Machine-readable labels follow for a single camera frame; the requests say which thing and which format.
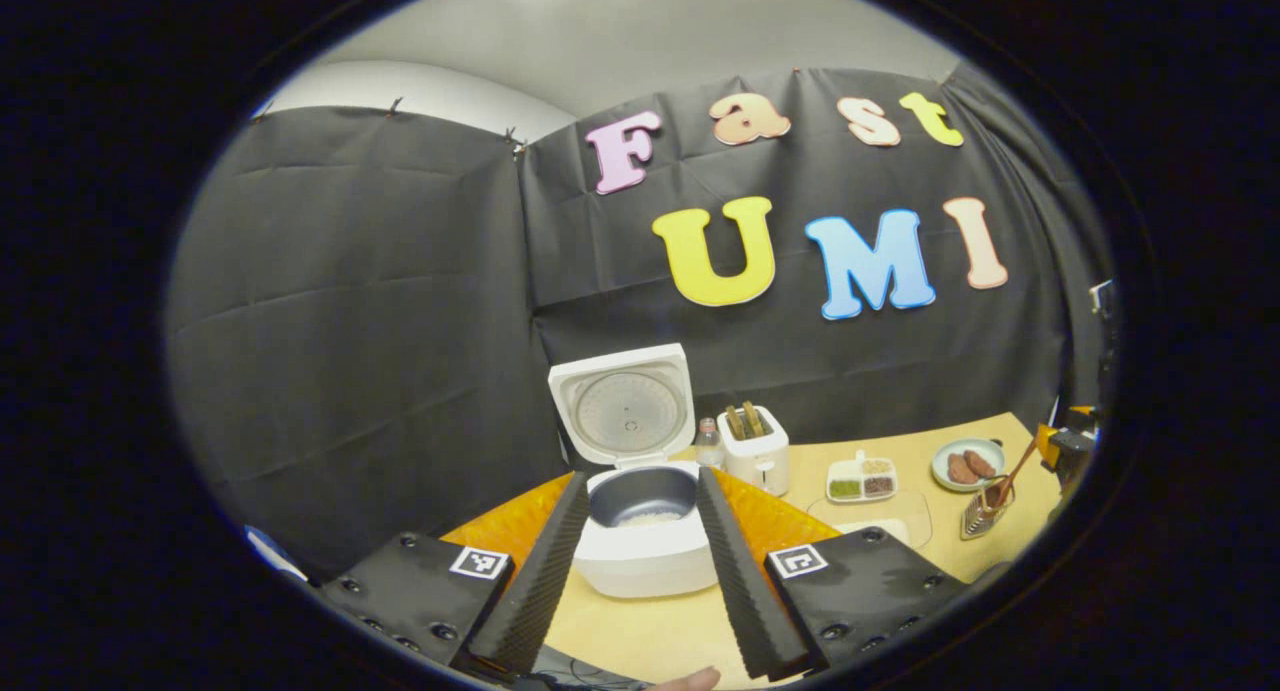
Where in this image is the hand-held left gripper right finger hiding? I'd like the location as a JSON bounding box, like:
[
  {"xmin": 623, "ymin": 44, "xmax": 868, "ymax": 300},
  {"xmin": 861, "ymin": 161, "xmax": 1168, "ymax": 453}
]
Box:
[{"xmin": 695, "ymin": 466, "xmax": 969, "ymax": 682}]

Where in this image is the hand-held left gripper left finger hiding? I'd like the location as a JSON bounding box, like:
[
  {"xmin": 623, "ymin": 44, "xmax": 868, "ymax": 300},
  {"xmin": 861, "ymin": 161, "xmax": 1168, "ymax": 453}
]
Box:
[{"xmin": 320, "ymin": 471, "xmax": 593, "ymax": 684}]

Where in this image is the brown wooden spoon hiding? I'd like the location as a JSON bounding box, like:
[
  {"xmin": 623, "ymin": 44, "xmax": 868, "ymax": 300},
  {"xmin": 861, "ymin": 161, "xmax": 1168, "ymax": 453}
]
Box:
[{"xmin": 985, "ymin": 436, "xmax": 1041, "ymax": 512}]

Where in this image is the white rice cooker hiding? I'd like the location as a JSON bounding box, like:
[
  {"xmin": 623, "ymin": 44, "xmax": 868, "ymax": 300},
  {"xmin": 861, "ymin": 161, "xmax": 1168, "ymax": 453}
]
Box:
[{"xmin": 548, "ymin": 343, "xmax": 721, "ymax": 599}]

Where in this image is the metal wire chopstick holder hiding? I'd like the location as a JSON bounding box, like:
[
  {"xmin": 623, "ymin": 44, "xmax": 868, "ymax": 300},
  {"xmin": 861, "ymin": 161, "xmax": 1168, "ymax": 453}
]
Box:
[{"xmin": 961, "ymin": 476, "xmax": 1016, "ymax": 541}]

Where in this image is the clear container of rice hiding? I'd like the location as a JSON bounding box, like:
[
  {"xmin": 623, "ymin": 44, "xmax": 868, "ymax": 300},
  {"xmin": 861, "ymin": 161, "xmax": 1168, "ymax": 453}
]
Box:
[{"xmin": 808, "ymin": 491, "xmax": 933, "ymax": 552}]

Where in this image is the pale green plate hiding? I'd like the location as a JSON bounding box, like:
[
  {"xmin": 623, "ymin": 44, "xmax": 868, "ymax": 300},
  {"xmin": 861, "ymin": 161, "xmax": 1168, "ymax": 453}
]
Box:
[{"xmin": 931, "ymin": 438, "xmax": 1006, "ymax": 493}]

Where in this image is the white toaster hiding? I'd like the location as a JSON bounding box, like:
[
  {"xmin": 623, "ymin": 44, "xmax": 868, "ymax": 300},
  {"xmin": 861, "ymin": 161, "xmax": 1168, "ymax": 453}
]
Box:
[{"xmin": 717, "ymin": 404, "xmax": 791, "ymax": 497}]

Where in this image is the white divided grain dish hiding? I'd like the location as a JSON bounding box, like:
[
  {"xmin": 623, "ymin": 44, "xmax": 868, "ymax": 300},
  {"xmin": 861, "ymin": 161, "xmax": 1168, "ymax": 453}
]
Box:
[{"xmin": 826, "ymin": 451, "xmax": 898, "ymax": 503}]

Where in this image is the blue and white sheet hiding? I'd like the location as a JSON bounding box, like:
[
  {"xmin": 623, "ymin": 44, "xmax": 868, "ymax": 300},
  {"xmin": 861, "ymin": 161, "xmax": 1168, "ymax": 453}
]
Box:
[{"xmin": 245, "ymin": 526, "xmax": 311, "ymax": 582}]

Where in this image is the black backdrop cloth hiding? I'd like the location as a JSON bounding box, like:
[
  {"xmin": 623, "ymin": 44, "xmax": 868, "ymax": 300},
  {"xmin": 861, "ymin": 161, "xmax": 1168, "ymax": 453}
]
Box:
[{"xmin": 165, "ymin": 66, "xmax": 1119, "ymax": 582}]

